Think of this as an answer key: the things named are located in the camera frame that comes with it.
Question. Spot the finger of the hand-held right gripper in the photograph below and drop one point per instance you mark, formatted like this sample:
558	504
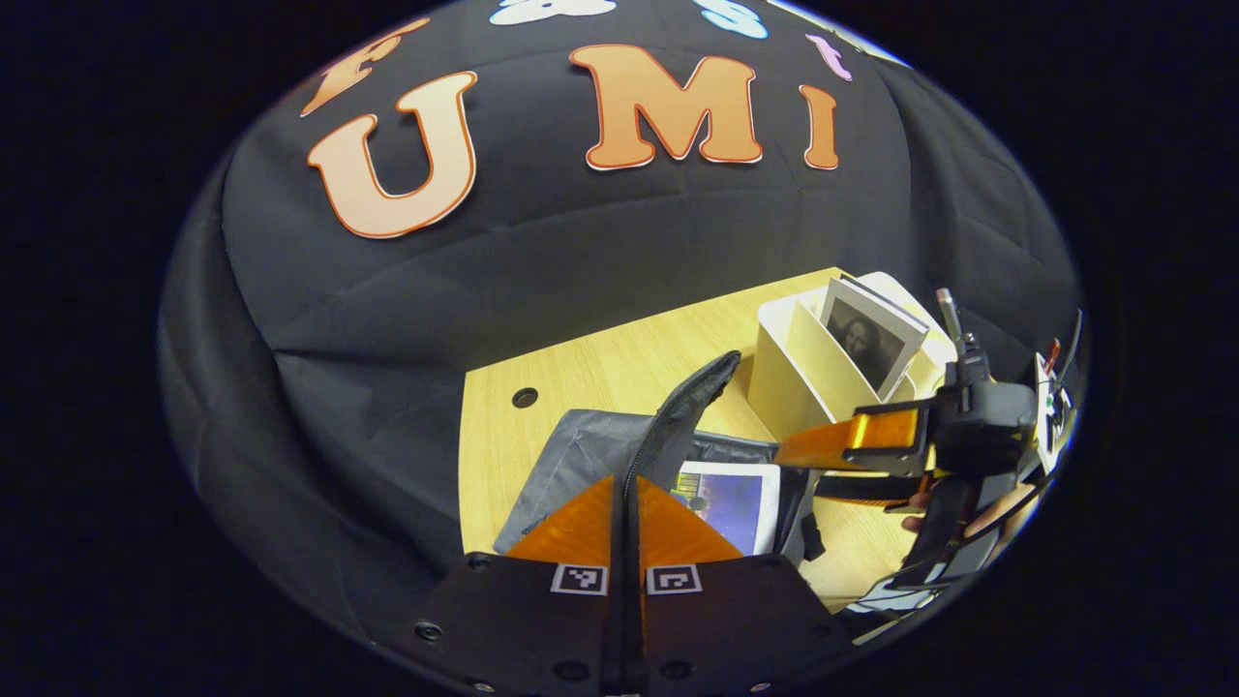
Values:
871	489
871	440

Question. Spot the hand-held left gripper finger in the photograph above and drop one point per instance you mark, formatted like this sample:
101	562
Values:
616	620
637	620

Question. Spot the white bookshelf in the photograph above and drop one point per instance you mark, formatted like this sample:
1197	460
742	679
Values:
803	387

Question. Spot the portrait cover book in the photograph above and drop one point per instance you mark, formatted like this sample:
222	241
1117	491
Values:
866	334

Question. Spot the purple cover book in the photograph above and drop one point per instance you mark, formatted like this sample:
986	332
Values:
736	503

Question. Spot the grey schoolbag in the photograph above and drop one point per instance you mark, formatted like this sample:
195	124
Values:
590	455

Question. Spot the white electronics board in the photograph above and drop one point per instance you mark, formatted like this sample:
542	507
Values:
1050	407

